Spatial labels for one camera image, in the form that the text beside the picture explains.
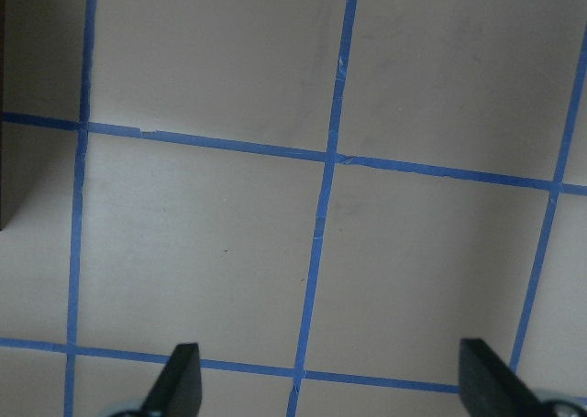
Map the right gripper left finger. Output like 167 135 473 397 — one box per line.
139 343 203 417

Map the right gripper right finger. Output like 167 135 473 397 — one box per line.
459 338 556 417

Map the dark wooden drawer cabinet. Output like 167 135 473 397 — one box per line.
0 0 6 230

